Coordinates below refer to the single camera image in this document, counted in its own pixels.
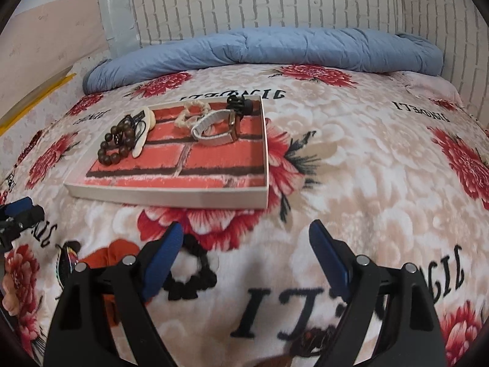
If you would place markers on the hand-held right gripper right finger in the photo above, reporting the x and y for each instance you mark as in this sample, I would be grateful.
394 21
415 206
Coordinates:
330 260

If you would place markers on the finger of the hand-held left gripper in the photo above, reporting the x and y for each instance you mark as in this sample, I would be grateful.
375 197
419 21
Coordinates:
28 218
21 205

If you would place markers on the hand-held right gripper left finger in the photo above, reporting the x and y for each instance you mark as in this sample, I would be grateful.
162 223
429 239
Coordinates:
164 260

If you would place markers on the black scrunchie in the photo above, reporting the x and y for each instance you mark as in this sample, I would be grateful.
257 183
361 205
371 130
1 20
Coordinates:
198 275

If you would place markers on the white tray with brick lining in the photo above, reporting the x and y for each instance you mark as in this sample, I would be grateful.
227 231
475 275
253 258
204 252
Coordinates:
214 168

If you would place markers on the white oval accessory card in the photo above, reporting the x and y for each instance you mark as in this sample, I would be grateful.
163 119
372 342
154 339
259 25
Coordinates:
147 122

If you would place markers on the cream braided scrunchie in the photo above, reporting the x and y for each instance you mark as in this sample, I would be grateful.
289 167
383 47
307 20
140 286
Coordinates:
185 118

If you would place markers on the black hair claw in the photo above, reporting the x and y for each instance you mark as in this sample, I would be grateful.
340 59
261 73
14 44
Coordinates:
238 105

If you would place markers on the person's left hand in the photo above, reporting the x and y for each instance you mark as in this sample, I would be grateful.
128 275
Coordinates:
11 294

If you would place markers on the orange scrunchie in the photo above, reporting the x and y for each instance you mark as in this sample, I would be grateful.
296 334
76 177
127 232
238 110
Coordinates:
114 254

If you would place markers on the colourful patterned hair clip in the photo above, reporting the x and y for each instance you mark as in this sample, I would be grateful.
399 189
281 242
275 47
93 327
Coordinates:
68 263

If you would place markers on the brown hair clip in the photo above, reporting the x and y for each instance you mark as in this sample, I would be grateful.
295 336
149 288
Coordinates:
317 338

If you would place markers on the floral printed blanket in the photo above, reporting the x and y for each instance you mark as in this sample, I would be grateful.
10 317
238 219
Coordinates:
363 183

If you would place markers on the yellow tape strip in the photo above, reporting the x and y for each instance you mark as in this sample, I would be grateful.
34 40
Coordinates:
42 97

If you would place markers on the pale wooden headboard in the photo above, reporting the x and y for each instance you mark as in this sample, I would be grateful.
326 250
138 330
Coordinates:
49 46

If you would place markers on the pink floral pillow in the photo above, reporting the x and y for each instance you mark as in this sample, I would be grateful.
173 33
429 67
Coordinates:
428 86

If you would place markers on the clear plastic sheet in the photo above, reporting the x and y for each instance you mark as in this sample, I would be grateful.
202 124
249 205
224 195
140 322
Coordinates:
114 15

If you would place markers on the blue rolled duvet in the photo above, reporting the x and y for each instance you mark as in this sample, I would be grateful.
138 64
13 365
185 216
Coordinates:
267 51

